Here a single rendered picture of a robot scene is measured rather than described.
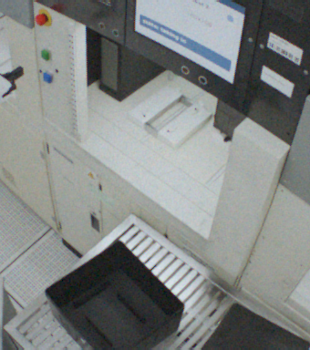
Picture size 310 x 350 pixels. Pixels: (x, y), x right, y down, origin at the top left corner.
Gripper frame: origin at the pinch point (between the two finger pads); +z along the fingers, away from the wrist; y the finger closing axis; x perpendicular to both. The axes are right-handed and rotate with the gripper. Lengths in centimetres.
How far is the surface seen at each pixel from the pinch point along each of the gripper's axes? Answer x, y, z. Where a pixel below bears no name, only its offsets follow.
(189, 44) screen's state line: 31, 53, 12
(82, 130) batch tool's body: -27.4, 14.1, 13.6
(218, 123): -23, 46, 43
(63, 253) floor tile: -120, -2, 8
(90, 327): -43, 59, -30
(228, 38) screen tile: 38, 62, 12
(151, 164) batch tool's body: -33, 37, 22
